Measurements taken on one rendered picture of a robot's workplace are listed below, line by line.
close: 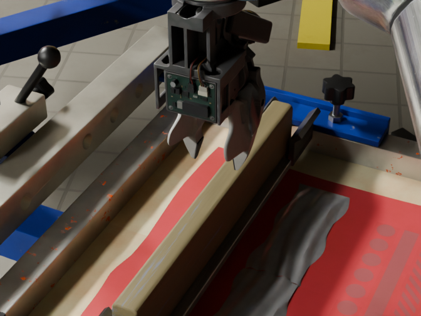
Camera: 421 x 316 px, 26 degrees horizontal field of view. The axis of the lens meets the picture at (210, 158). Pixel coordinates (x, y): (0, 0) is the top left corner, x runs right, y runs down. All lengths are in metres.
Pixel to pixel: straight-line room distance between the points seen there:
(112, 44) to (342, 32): 0.88
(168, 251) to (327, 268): 0.23
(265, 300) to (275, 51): 2.43
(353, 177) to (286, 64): 2.13
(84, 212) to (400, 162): 0.42
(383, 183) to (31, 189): 0.46
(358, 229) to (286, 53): 2.29
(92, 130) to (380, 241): 0.39
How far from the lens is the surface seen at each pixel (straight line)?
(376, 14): 0.33
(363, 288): 1.08
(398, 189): 1.22
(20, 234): 1.22
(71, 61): 3.39
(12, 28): 1.66
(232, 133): 0.93
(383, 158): 1.24
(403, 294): 1.08
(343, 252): 1.12
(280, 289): 1.05
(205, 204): 1.01
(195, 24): 0.83
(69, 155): 1.16
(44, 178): 1.12
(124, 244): 1.12
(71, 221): 1.11
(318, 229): 1.13
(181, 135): 0.97
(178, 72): 0.87
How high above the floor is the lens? 1.70
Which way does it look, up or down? 37 degrees down
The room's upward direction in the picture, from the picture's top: straight up
